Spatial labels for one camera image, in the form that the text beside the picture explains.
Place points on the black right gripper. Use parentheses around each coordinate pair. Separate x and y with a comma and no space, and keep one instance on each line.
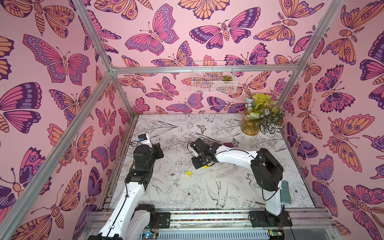
(197,153)

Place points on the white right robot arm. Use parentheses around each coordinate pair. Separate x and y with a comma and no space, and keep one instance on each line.
(268,173)

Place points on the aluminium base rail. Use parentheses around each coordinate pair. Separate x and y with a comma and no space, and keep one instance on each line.
(308,224)

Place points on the potted plant in vase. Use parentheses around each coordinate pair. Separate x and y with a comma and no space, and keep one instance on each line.
(261,115)

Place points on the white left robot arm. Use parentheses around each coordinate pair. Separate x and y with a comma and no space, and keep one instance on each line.
(129,195)

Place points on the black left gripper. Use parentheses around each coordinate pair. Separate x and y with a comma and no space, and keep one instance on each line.
(157,150)

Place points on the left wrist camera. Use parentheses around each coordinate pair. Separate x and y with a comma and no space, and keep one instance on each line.
(144,139)

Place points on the small succulent in basket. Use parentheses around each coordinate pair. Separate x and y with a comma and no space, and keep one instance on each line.
(227,78)

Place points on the white wire basket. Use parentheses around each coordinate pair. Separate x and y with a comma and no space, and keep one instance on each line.
(207,77)

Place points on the purple block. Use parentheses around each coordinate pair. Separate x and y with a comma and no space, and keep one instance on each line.
(229,145)

